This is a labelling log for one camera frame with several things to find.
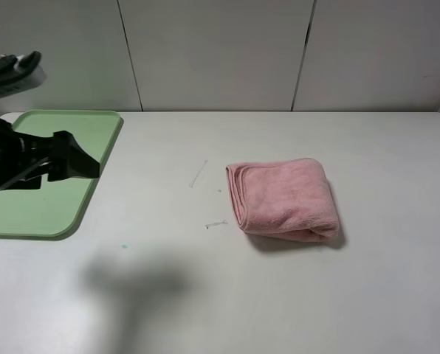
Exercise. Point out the long white thread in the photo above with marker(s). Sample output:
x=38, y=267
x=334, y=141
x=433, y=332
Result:
x=194, y=179

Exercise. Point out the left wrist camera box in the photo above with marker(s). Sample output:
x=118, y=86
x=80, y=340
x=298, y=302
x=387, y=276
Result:
x=20, y=73

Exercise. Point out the pink fluffy towel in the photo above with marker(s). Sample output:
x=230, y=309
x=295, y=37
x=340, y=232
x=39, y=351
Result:
x=288, y=200

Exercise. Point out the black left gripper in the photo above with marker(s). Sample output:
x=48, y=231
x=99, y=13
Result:
x=23, y=158

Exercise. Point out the green plastic tray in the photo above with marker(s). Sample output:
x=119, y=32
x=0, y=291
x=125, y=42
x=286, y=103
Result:
x=54, y=211

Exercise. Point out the short white thread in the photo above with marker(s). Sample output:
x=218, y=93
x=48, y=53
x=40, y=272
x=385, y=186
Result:
x=218, y=223

